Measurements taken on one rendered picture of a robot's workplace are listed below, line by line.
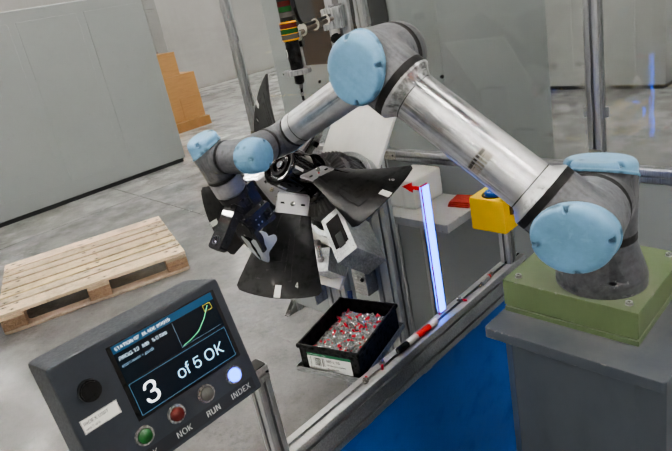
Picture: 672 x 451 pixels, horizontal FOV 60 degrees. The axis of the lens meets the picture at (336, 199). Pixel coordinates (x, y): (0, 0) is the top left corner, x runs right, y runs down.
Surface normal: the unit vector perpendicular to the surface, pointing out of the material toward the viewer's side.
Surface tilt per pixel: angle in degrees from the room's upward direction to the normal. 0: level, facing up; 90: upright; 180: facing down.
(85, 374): 75
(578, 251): 94
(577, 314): 90
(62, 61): 90
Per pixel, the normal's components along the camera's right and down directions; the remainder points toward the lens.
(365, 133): -0.65, -0.32
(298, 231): 0.14, -0.39
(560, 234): -0.45, 0.44
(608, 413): -0.69, 0.36
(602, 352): -0.18, -0.92
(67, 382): 0.62, -0.13
